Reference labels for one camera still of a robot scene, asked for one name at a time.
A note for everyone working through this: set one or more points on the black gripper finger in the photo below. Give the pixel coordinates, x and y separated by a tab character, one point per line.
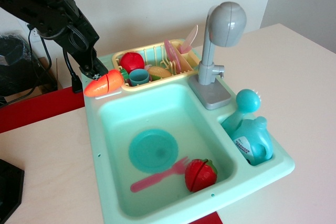
93	68

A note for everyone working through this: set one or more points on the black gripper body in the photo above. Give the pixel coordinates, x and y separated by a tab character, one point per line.
70	29

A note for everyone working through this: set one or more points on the orange toy carrot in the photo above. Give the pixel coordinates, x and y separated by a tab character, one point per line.
107	83

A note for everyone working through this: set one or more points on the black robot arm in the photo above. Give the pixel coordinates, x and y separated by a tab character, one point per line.
36	12

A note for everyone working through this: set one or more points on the pink toy plate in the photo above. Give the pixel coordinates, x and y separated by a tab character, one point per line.
171	53

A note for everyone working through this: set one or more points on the teal toy plate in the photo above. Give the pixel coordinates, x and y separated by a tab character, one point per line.
153	151

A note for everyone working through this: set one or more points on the red toy tomato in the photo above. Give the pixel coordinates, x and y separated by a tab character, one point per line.
131	61

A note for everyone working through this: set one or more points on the teal toy cup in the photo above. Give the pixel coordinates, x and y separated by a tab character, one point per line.
139	77

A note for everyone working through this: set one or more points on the yellow toy corn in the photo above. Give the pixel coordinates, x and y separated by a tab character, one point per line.
159	72

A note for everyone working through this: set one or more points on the black bag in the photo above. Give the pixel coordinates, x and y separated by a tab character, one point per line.
22	72

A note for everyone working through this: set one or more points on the yellow dish rack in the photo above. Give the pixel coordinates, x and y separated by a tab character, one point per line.
156	56

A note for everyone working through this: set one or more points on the pink toy knife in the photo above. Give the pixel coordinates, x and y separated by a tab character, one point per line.
186	46

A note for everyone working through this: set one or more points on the mint green toy sink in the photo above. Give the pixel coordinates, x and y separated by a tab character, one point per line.
115	118

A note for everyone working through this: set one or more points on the pink toy fork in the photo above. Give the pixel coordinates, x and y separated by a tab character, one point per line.
177	169

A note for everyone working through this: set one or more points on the black base block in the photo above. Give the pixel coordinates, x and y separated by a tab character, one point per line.
12	182

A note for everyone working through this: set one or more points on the red toy strawberry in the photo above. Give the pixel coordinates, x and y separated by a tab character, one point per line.
200	174

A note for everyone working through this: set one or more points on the teal dish brush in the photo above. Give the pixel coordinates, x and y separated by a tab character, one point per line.
247	101

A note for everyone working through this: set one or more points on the teal cleanser bottle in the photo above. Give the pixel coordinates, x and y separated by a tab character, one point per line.
253	140

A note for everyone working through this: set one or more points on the white wall outlet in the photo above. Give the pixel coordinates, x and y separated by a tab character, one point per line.
33	34

